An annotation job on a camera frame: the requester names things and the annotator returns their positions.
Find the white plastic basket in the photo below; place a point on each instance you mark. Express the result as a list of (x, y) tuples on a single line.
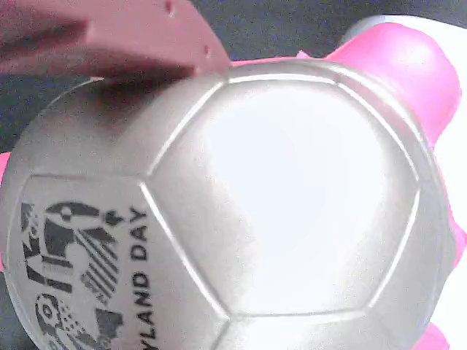
[(459, 146)]

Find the red turtle toy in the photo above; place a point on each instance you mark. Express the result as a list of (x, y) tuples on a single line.
[(273, 200)]

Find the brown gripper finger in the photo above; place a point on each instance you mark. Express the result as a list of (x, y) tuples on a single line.
[(127, 33)]

